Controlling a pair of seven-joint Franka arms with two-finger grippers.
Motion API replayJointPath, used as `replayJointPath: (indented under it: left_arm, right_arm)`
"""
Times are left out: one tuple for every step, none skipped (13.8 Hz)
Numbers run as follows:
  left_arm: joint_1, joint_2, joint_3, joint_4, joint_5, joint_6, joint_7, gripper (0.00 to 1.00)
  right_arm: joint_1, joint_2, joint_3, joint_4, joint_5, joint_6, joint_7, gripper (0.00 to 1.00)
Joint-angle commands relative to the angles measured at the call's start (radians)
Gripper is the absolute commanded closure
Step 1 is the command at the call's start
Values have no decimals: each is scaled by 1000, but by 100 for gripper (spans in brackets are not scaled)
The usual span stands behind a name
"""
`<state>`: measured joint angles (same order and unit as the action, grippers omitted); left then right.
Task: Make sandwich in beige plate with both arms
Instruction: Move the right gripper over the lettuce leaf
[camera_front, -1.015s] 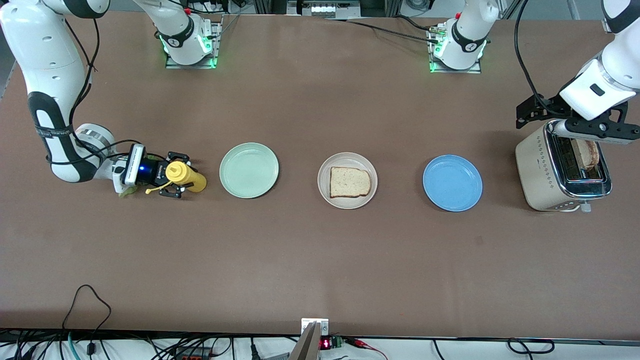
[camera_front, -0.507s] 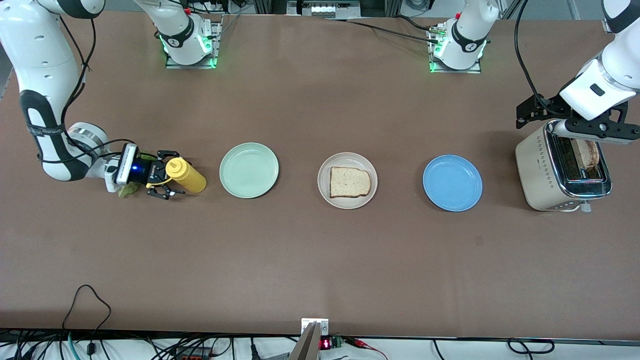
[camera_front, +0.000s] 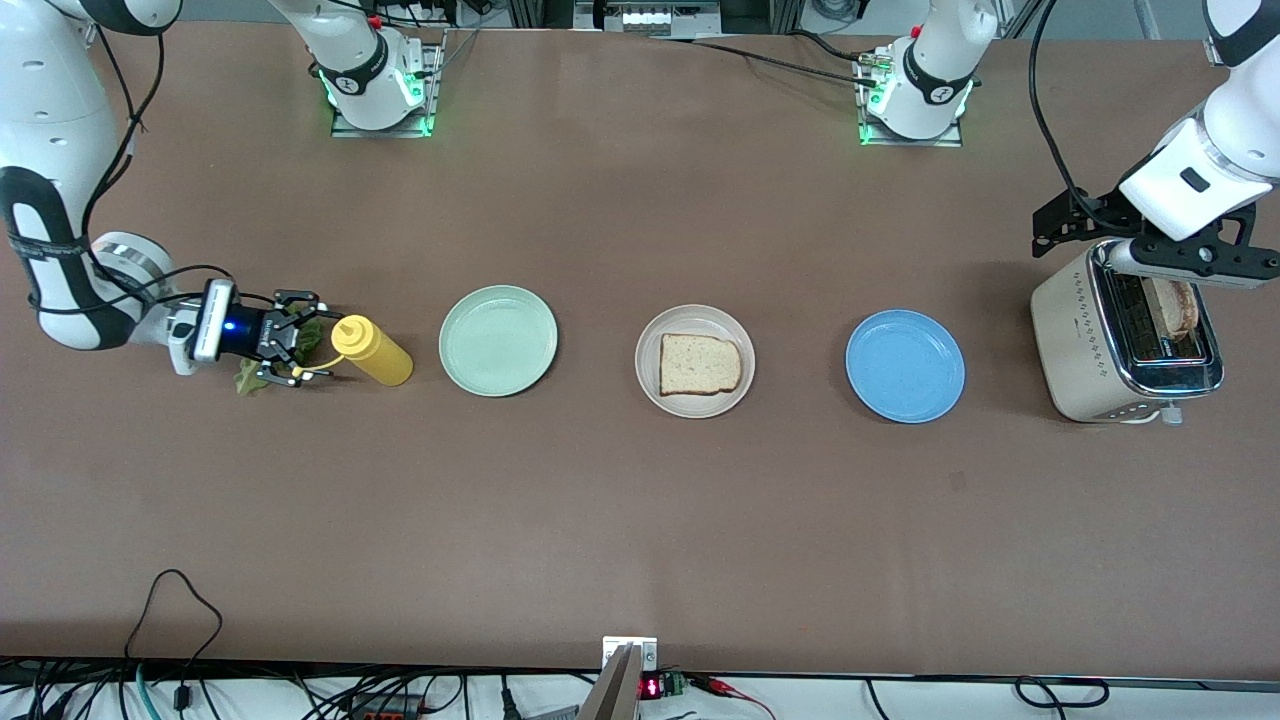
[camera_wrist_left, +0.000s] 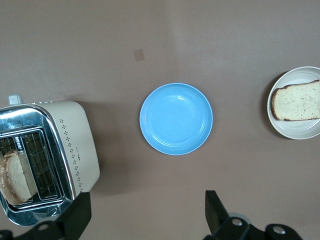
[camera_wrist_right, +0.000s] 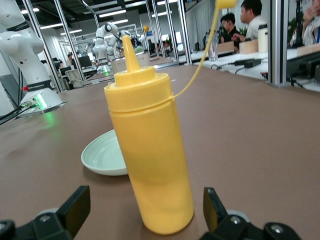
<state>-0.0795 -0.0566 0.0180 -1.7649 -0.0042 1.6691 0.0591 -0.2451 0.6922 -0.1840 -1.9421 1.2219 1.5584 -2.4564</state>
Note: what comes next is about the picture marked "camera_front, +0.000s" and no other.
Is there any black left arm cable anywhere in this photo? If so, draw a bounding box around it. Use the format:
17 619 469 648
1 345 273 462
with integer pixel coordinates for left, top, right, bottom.
1027 0 1141 226

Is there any yellow squeeze bottle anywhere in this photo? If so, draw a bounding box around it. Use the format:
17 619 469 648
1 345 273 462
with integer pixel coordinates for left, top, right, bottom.
291 314 414 388

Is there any blue plate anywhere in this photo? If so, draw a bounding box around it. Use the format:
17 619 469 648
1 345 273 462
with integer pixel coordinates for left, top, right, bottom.
845 309 967 425

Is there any thin black looped cable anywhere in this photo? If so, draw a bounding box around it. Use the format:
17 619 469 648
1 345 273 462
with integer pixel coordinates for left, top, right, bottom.
122 569 224 663

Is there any light green plate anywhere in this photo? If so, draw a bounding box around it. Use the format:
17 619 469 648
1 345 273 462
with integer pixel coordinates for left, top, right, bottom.
438 285 559 398

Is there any black power unit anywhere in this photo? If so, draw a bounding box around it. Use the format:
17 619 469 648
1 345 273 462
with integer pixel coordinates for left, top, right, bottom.
575 0 721 37

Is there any beige plate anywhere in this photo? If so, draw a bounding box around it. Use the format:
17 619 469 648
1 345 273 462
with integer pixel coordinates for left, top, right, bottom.
634 304 757 420

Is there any red clip lead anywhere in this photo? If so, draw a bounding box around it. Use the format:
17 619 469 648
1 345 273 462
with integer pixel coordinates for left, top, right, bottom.
695 675 776 720

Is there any green lettuce leaf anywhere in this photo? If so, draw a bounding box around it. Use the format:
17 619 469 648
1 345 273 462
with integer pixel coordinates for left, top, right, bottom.
234 315 327 397

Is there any toasted bread slice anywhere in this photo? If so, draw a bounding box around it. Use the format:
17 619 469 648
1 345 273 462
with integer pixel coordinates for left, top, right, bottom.
1148 278 1200 342
659 333 744 397

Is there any small metal mounting bracket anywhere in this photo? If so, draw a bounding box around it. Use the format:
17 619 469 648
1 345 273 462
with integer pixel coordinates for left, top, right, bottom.
602 636 659 673

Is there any black coiled cable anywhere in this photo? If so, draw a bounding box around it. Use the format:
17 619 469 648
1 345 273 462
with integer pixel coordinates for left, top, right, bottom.
1015 677 1111 709

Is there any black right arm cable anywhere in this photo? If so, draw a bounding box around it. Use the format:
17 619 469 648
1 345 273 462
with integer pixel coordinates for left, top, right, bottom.
25 20 236 313

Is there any black table cable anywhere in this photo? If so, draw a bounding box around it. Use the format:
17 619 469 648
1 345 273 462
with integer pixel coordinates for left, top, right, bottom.
785 28 871 63
650 36 881 86

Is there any beige chrome toaster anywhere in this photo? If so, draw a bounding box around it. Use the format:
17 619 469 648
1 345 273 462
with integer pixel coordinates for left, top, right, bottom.
1030 240 1226 426

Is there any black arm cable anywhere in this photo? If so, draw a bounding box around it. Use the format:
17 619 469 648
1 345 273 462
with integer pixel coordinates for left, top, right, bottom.
25 20 236 313
1027 0 1141 226

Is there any grey metal camera post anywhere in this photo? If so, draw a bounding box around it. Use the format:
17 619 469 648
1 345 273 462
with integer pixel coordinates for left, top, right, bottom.
578 645 641 720

